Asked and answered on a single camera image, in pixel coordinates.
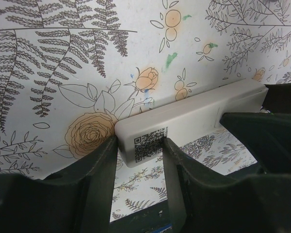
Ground floral table mat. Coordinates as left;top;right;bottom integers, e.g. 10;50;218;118
0;0;291;221

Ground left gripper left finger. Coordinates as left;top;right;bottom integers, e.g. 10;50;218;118
0;136;117;233

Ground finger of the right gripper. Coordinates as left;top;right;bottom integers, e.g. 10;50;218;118
220;83;291;174

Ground white remote control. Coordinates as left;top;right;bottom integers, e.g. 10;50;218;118
115;79;268;168

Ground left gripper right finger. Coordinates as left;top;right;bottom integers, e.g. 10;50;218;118
163;138;291;233

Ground black base bar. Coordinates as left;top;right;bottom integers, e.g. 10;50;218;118
108;200;172;233

